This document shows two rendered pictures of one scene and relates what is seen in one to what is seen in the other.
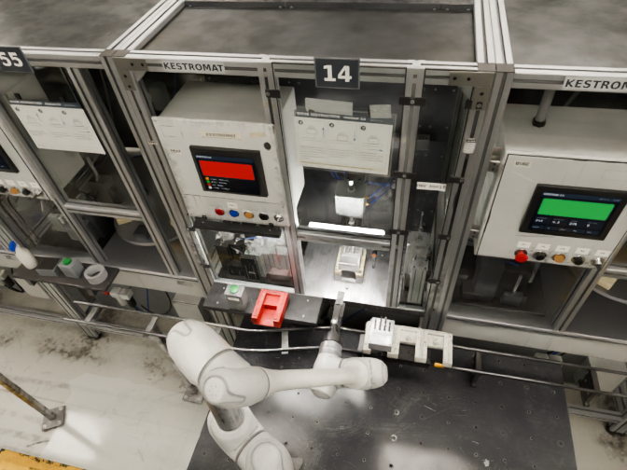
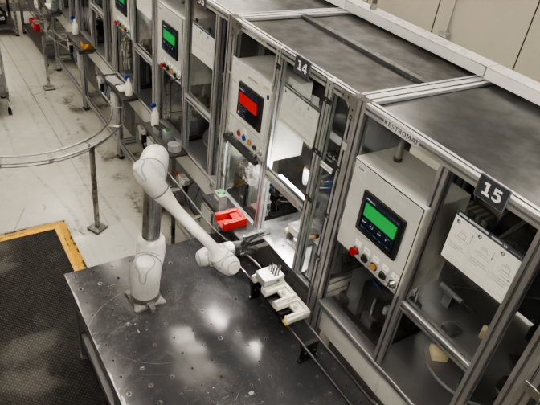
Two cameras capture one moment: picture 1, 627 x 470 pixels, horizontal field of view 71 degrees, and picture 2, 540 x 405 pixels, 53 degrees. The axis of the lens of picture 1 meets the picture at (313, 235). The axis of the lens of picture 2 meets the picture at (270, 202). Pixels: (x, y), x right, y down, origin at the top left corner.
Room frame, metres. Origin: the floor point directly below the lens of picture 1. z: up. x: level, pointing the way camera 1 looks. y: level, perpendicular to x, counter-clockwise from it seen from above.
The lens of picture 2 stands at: (-0.87, -1.51, 2.91)
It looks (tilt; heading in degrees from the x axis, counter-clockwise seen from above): 35 degrees down; 36
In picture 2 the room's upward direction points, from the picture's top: 8 degrees clockwise
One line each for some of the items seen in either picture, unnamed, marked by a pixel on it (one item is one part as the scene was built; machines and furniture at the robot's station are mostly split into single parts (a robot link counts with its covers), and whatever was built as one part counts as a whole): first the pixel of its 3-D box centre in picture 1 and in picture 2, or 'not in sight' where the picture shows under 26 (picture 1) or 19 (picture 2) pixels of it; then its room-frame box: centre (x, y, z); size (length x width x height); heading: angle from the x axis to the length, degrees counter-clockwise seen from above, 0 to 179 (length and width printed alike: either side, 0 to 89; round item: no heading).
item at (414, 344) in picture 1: (407, 346); (279, 298); (0.91, -0.35, 0.84); 0.36 x 0.14 x 0.10; 73
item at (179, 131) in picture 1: (236, 157); (265, 106); (1.35, 0.26, 1.60); 0.42 x 0.29 x 0.46; 73
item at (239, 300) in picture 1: (237, 295); (221, 199); (1.17, 0.37, 0.97); 0.08 x 0.08 x 0.12; 73
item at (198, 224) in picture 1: (236, 226); (240, 146); (1.22, 0.30, 1.37); 0.36 x 0.04 x 0.04; 73
